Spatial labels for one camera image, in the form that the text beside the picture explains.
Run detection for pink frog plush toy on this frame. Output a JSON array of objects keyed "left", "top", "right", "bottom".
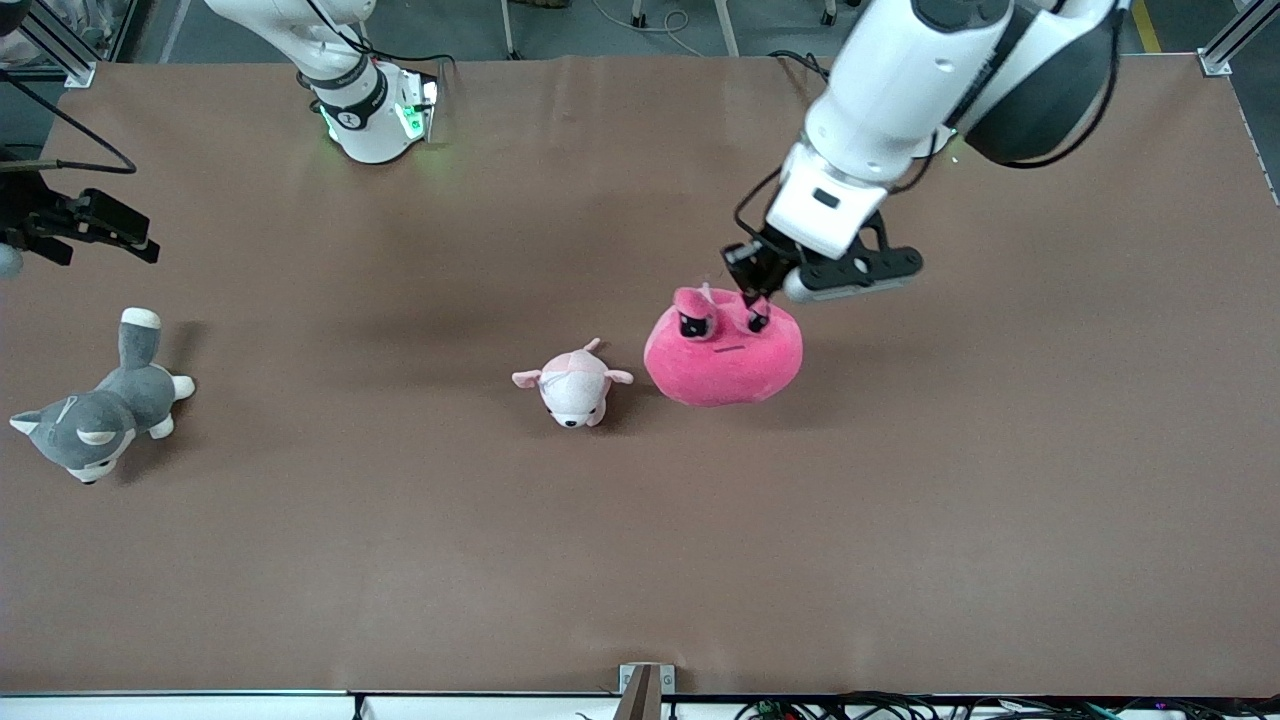
[{"left": 643, "top": 285, "right": 804, "bottom": 408}]

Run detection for grey husky plush toy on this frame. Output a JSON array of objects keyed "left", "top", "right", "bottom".
[{"left": 10, "top": 307, "right": 197, "bottom": 486}]

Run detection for light pink puppy plush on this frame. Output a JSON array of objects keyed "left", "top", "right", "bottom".
[{"left": 512, "top": 337, "right": 635, "bottom": 430}]

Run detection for black left arm base cable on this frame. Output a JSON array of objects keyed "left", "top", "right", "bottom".
[{"left": 768, "top": 48, "right": 833, "bottom": 83}]

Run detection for black arm base cable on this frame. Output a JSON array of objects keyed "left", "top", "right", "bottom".
[
  {"left": 768, "top": 48, "right": 833, "bottom": 83},
  {"left": 300, "top": 0, "right": 457, "bottom": 73}
]

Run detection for aluminium frame post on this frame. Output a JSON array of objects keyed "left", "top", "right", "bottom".
[
  {"left": 1197, "top": 0, "right": 1280, "bottom": 78},
  {"left": 0, "top": 0, "right": 97, "bottom": 89}
]

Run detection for white floor cable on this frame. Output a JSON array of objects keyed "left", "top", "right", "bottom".
[{"left": 590, "top": 0, "right": 707, "bottom": 58}]

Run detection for black right arm base cable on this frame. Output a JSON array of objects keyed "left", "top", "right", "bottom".
[{"left": 300, "top": 0, "right": 457, "bottom": 73}]

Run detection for black cable bundle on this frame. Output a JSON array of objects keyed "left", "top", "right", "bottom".
[{"left": 735, "top": 690, "right": 1280, "bottom": 720}]

